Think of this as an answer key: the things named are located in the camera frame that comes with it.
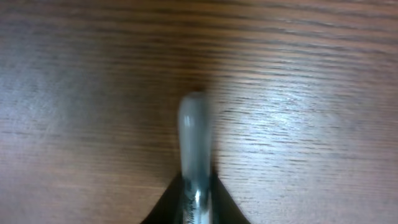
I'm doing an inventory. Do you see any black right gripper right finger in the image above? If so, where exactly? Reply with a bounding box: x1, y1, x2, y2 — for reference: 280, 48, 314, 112
211, 170, 250, 224

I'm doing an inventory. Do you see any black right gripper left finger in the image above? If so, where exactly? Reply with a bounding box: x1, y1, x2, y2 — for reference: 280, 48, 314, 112
141, 173, 183, 224

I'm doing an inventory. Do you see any black grey marker pen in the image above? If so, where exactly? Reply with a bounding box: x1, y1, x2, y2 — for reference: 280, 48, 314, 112
178, 91, 213, 224

